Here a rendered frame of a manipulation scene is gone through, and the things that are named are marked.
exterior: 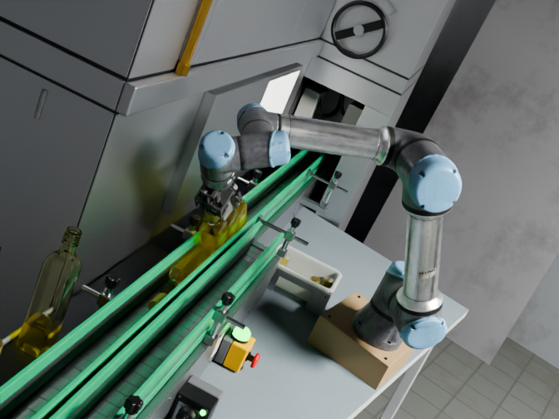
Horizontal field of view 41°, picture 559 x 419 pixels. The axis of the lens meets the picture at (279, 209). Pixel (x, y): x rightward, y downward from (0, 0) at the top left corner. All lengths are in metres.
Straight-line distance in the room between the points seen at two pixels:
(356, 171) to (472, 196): 1.51
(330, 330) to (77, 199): 0.89
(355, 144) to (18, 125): 0.74
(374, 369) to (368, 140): 0.65
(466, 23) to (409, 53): 1.96
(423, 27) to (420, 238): 1.26
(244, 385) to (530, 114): 2.88
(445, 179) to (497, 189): 2.68
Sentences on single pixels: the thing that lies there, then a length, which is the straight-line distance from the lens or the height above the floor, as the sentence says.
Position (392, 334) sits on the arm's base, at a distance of 2.10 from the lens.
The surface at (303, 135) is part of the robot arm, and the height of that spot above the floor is 1.34.
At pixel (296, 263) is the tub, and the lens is 2.43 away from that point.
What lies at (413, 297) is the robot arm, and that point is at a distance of 1.88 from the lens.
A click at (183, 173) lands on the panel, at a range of 1.91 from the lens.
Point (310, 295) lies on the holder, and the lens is 2.28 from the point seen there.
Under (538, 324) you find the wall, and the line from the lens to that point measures 4.89.
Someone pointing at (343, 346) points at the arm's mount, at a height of 0.80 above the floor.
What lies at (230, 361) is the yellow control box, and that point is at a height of 0.78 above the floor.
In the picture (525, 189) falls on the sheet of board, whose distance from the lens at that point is 4.34.
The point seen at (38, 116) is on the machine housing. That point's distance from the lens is 1.51.
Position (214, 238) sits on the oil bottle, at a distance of 1.88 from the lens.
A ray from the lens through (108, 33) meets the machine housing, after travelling 1.42.
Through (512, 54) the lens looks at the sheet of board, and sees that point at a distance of 4.42.
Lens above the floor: 1.78
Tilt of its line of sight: 20 degrees down
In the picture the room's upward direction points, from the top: 24 degrees clockwise
